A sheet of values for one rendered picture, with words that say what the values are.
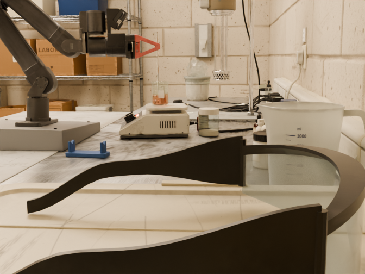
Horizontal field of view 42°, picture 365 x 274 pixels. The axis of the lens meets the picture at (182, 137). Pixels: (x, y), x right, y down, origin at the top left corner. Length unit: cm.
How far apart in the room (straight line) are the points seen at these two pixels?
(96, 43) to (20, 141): 35
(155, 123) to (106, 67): 226
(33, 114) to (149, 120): 33
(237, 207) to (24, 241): 12
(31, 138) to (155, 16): 273
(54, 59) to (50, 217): 343
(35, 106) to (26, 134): 17
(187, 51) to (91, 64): 77
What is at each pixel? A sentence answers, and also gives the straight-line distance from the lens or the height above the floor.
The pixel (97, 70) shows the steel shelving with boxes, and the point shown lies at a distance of 358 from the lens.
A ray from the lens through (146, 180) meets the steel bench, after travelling 90.
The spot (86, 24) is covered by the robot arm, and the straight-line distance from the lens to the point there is 139.
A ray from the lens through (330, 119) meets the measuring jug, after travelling 76.
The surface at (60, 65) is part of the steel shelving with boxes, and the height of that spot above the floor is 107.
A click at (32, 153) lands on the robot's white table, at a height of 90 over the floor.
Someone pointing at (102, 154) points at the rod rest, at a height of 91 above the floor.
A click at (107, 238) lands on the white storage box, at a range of 25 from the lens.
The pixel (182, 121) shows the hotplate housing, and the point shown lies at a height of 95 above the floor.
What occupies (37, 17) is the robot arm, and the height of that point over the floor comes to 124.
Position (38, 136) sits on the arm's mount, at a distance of 123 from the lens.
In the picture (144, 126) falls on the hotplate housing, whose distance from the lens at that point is 133.
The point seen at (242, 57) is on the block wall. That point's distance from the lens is 379.
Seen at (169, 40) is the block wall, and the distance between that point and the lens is 383.
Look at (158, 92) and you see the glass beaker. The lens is 136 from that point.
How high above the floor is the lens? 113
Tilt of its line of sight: 10 degrees down
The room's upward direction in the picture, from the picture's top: 1 degrees counter-clockwise
